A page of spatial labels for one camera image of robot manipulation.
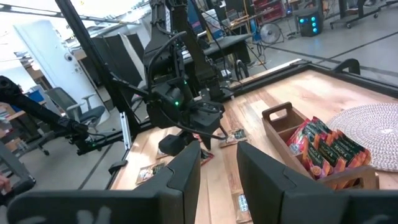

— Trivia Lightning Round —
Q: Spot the black frame hook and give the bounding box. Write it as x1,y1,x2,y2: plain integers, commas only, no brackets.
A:
332,58,361,75

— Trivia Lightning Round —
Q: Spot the black computer with cyan lights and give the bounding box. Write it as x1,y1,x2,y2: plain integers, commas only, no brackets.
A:
294,6,324,37

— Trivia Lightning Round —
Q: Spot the wooden tea box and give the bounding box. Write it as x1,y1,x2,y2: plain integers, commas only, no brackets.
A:
261,101,381,191

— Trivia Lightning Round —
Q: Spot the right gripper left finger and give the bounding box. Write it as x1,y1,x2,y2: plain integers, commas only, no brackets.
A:
6,140,202,224

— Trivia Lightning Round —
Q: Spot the person's hand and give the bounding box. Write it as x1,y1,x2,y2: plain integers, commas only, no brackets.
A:
0,173,12,194

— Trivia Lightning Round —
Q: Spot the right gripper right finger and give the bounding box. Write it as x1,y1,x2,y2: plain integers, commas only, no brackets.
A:
236,141,398,224

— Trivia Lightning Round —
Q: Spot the black partition panel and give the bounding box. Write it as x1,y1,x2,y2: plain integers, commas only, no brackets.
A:
90,32,147,90

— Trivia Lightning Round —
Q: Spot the white woven round placemat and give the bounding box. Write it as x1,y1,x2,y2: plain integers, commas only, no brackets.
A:
326,103,398,172

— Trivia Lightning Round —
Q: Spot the black wheeled stand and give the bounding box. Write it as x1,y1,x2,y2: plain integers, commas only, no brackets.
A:
329,0,398,29

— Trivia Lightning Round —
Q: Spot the black desk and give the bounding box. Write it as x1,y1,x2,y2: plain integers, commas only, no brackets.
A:
183,32,252,63

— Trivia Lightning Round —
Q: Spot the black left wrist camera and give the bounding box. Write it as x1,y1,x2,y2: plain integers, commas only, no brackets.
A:
157,133,189,157

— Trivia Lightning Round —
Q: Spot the red strawberry tea packet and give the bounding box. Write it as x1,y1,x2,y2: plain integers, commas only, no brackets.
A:
200,148,215,166
286,119,313,156
310,116,333,134

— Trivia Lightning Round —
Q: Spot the black aluminium table frame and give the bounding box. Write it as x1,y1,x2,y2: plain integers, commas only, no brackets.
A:
54,0,398,190

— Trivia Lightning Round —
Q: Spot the grey office chair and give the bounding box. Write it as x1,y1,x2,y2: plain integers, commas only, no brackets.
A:
46,86,106,130

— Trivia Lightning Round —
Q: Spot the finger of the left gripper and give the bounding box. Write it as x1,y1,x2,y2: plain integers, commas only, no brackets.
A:
201,129,218,151

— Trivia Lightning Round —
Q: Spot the round floor fan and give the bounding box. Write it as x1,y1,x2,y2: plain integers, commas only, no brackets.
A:
259,22,283,44

